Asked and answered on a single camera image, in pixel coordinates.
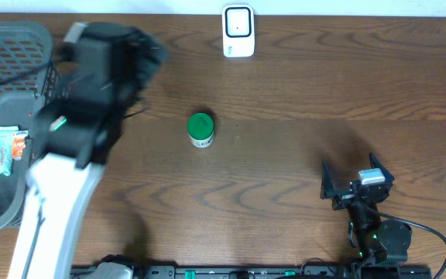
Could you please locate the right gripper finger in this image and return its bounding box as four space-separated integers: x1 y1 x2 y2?
320 161 335 199
369 152 395 183

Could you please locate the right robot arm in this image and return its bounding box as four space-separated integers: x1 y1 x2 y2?
321 153 412 264

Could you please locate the grey plastic basket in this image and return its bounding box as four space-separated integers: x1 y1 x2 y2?
0 21 70 230

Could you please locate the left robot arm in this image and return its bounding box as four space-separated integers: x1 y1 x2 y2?
9 22 167 278

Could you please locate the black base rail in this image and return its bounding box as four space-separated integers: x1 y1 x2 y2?
70 263 433 279

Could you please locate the green lid jar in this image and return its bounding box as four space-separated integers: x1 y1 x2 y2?
187 112 214 148

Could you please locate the orange snack packet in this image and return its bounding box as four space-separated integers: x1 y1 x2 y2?
11 130 29 160

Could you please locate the white barcode scanner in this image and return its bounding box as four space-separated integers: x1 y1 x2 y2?
221 5 256 58

